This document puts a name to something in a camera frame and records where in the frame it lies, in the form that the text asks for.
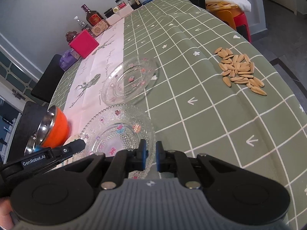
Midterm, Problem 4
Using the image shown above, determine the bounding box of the dark glass jar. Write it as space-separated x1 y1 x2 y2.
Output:
127 0 142 10

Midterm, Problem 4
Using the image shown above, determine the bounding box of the small yellow-lidded jar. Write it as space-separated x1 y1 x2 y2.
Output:
113 7 119 13

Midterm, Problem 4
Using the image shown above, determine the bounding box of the brown figurine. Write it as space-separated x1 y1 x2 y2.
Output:
66 31 78 43

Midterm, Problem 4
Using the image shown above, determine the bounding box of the white deer table runner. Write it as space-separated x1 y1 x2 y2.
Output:
64 19 124 136

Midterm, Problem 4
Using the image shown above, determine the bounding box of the pink red box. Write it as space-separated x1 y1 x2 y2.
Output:
69 30 99 59

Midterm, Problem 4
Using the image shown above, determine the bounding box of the brown liquor bottle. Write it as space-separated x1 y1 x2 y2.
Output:
81 4 104 26

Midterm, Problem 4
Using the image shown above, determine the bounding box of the wooden perforated box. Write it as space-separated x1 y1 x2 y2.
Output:
91 19 109 37

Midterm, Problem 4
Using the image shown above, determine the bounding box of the clear glass bottle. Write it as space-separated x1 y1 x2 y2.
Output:
74 16 91 33

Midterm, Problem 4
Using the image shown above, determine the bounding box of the orange plastic stool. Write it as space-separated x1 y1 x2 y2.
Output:
207 7 243 30

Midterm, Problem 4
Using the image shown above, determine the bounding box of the purple tissue pack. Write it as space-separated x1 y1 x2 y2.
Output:
59 49 80 71

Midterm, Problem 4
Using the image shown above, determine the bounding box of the beaded clear glass plate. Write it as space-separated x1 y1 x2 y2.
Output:
72 104 156 179

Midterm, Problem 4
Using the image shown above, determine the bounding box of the green grid tablecloth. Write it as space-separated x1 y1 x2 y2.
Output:
51 0 306 229

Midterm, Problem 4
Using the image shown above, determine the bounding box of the red plastic stool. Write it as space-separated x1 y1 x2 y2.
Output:
234 12 251 43

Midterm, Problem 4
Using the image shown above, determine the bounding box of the person's hand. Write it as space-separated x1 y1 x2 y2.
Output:
0 198 14 229

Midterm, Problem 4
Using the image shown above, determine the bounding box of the white rectangular box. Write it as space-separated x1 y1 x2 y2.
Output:
106 5 134 25

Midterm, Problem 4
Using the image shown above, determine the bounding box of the dark jar red label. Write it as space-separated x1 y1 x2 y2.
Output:
116 0 126 10

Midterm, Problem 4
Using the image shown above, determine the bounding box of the pile of sunflower seeds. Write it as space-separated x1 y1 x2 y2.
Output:
214 47 267 96

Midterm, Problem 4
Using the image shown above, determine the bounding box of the orange steel-lined bowl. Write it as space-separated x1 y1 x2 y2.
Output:
36 105 70 148

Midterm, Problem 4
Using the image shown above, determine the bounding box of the clear glass floral plate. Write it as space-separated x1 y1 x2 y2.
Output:
100 55 158 106

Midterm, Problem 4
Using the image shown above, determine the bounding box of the blue steel-lined bowl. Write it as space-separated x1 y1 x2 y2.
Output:
24 132 41 156

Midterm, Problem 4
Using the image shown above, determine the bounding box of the small black jar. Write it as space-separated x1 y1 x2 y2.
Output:
104 8 115 18

